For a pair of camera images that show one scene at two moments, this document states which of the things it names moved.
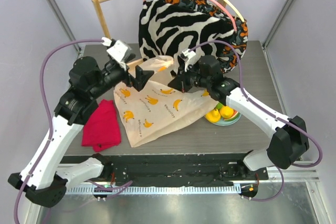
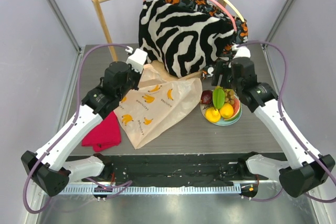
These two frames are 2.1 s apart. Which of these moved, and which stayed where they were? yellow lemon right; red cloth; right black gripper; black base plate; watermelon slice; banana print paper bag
Moved: right black gripper; banana print paper bag
Stayed: black base plate; watermelon slice; yellow lemon right; red cloth
